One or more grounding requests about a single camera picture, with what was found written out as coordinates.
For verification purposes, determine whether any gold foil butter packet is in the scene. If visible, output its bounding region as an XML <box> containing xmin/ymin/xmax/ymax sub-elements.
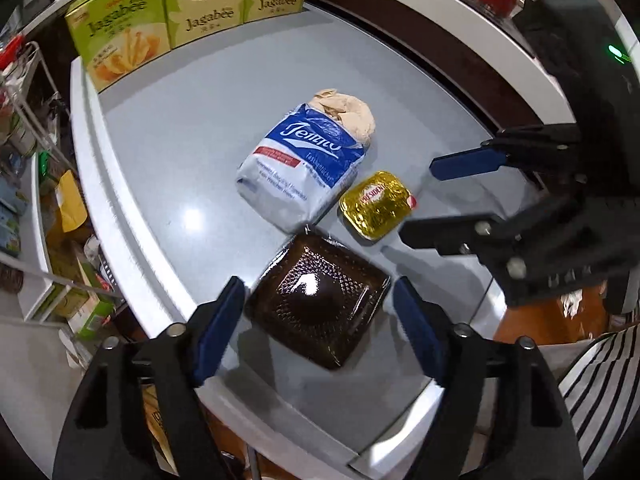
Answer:
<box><xmin>338</xmin><ymin>171</ymin><xmax>418</xmax><ymax>240</ymax></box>

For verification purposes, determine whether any beige paper napkin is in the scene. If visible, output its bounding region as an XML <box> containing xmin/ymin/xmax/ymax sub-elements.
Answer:
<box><xmin>308</xmin><ymin>89</ymin><xmax>375</xmax><ymax>145</ymax></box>

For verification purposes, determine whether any dark brown plastic tray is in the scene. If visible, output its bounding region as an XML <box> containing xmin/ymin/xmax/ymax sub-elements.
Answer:
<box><xmin>245</xmin><ymin>226</ymin><xmax>392</xmax><ymax>370</ymax></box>

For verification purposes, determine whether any blue white tissue pack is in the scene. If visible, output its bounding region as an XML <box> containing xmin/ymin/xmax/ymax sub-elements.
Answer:
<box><xmin>235</xmin><ymin>103</ymin><xmax>370</xmax><ymax>233</ymax></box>

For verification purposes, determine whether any striped shirt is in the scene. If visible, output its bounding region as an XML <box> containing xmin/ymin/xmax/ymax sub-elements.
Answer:
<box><xmin>559</xmin><ymin>325</ymin><xmax>639</xmax><ymax>478</ymax></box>

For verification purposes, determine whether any Jagabee box with fries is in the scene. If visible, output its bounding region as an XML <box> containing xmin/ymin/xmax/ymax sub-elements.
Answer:
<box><xmin>65</xmin><ymin>0</ymin><xmax>170</xmax><ymax>91</ymax></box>

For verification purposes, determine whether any white wire storage rack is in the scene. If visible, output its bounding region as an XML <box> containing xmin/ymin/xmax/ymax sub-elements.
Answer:
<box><xmin>1</xmin><ymin>36</ymin><xmax>122</xmax><ymax>339</ymax></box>

